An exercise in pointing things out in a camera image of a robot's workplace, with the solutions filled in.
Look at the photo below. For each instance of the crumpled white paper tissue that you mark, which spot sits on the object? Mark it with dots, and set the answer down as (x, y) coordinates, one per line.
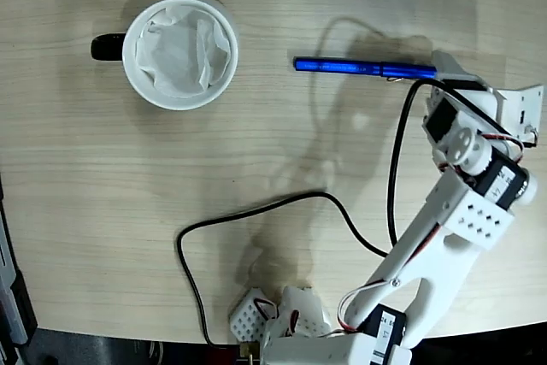
(175, 53)

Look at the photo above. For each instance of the black camera on white mount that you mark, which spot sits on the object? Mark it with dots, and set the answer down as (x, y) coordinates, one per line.
(519, 104)

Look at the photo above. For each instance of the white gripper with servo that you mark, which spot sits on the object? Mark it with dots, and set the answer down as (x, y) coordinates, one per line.
(463, 84)

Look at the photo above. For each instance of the blue metallic pen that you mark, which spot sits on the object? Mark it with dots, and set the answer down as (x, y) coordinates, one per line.
(342, 66)

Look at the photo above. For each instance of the grey metal bracket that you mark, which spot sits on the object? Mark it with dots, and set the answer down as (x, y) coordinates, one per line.
(7, 292)

